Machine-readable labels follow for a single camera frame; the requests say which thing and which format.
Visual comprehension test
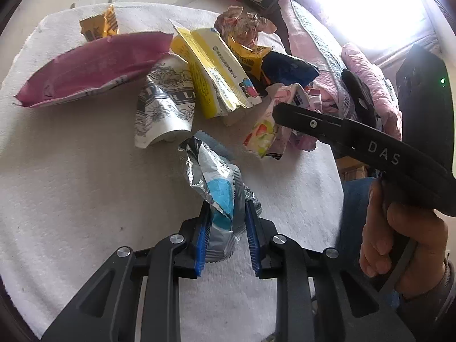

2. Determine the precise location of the purple snack bag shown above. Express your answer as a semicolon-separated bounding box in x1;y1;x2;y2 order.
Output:
13;31;174;108

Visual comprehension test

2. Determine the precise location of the white table cloth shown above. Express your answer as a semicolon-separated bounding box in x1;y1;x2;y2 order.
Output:
0;2;344;342

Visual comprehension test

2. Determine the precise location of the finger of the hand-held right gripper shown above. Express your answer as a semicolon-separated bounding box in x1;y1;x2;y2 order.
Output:
341;69;377;129
272;103;353;146

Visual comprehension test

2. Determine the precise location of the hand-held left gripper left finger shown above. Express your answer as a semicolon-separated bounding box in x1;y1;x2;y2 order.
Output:
41;203;214;342

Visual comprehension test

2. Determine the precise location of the pink wrapper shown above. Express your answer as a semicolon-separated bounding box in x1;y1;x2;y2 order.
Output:
267;83;323;150

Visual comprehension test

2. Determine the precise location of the person's right hand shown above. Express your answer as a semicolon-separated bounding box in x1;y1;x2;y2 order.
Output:
359;177;450;279

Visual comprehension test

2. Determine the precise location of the bright window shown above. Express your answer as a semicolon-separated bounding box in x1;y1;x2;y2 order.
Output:
306;0;439;54

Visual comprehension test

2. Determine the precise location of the brown wooden board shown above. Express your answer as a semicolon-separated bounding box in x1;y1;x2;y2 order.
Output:
337;157;373;183

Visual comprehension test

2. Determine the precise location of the crumpled floral wrapper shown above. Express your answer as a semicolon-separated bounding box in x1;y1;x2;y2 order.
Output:
214;6;278;45

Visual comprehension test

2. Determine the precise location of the dark blue wrapper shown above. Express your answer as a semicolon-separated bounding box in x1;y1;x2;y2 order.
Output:
262;52;319;89

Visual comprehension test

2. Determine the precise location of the silver blue snack wrapper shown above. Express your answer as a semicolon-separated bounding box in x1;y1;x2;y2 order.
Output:
178;136;262;262

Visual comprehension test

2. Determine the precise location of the pink floral bedding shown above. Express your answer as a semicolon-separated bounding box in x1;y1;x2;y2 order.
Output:
341;42;403;141

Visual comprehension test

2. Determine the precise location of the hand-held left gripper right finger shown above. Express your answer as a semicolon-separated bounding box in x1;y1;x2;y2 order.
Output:
244;199;416;342

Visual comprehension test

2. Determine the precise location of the person's blue jeans leg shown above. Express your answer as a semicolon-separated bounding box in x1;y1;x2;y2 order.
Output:
337;177;403;309

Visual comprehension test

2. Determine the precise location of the crushed printed paper cup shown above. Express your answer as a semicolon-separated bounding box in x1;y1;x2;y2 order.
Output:
133;54;196;149

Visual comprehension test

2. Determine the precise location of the strawberry printed wrapper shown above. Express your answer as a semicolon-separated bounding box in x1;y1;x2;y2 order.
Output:
243;94;296;159

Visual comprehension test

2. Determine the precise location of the person's right forearm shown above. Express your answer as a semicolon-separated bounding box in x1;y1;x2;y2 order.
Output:
397;253;456;342

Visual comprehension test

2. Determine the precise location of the yellow black wrapper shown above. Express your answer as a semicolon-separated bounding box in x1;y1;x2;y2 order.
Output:
228;36;273;75

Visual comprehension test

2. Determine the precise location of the small orange yellow wrapper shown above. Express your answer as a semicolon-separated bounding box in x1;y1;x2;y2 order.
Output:
79;4;120;43

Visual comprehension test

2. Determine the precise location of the yellow white packet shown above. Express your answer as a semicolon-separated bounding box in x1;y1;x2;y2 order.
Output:
169;19;263;119

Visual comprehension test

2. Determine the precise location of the light blue wrapper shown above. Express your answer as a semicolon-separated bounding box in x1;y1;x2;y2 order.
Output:
195;131;236;161

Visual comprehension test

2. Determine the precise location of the pink quilt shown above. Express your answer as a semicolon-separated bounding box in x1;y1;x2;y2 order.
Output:
278;0;357;122

